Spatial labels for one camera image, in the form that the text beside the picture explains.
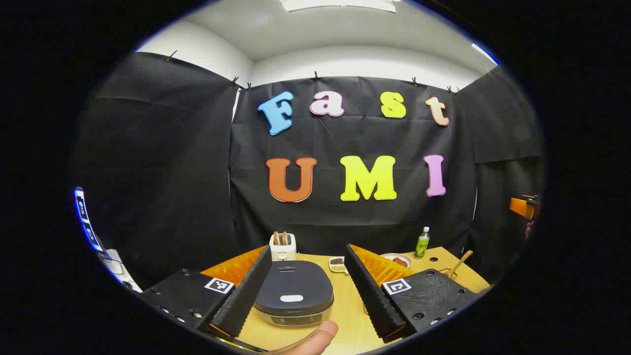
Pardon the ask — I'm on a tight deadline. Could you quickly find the white round plate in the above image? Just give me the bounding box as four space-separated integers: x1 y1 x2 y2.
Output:
381 253 413 269

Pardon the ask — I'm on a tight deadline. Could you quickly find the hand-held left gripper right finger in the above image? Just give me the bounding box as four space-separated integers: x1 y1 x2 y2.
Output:
344 243 482 344

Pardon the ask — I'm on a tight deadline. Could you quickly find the black backdrop cloth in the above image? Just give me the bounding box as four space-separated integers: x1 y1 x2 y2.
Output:
71 52 545 291

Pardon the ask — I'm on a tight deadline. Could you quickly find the white toaster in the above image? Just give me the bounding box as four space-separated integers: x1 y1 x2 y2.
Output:
269 233 298 262

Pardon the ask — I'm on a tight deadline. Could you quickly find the dark lidded rice cooker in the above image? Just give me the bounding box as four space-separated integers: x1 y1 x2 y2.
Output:
253 260 335 327

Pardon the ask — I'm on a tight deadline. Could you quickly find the wooden spoon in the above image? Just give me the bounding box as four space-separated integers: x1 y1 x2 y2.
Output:
446 250 474 280

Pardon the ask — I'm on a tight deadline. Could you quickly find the green label drink bottle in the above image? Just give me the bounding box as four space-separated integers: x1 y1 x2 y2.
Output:
414 227 430 259

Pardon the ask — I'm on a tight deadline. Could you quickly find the lit computer screen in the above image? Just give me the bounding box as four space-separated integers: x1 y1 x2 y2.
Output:
74 186 105 253

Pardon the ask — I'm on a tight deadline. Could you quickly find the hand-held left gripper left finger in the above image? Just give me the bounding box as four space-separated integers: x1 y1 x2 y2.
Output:
140 245 273 341

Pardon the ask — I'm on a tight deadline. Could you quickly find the ceiling light panel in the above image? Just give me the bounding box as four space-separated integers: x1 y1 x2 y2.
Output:
279 0 397 13

